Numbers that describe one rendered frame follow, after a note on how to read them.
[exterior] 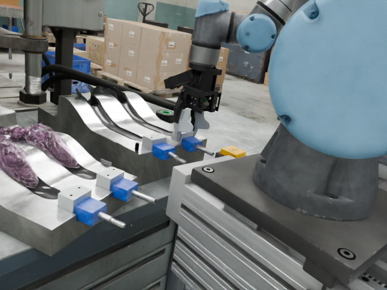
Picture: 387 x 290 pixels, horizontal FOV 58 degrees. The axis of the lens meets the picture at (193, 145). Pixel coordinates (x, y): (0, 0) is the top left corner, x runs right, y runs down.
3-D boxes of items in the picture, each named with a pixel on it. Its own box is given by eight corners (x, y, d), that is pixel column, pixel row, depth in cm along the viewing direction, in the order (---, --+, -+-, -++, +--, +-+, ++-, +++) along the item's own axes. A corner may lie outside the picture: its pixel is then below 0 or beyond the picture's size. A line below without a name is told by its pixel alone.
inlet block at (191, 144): (216, 161, 95) (220, 142, 93) (205, 165, 91) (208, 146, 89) (181, 144, 102) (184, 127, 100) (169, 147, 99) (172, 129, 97)
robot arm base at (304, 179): (391, 202, 46) (421, 131, 42) (336, 236, 36) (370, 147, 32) (293, 157, 56) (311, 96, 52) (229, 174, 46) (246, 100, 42)
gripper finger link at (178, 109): (174, 122, 91) (184, 90, 89) (169, 121, 92) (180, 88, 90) (185, 125, 95) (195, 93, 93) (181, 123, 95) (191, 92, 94)
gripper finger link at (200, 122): (204, 144, 97) (205, 113, 92) (189, 136, 100) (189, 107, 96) (212, 140, 99) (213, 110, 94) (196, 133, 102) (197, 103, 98)
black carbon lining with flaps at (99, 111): (177, 140, 103) (182, 109, 99) (135, 150, 91) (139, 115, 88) (106, 106, 123) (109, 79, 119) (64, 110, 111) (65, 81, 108)
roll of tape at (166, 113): (173, 118, 147) (174, 110, 146) (175, 124, 140) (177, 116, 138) (154, 116, 145) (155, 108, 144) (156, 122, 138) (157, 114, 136)
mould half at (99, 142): (202, 166, 106) (210, 123, 101) (135, 187, 87) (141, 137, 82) (103, 115, 135) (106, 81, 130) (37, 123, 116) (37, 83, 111)
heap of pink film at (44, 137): (87, 164, 81) (89, 132, 79) (23, 193, 66) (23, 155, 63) (6, 133, 90) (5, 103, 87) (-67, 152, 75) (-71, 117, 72)
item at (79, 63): (91, 77, 461) (92, 60, 453) (63, 78, 430) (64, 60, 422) (65, 67, 493) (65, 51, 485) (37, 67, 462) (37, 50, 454)
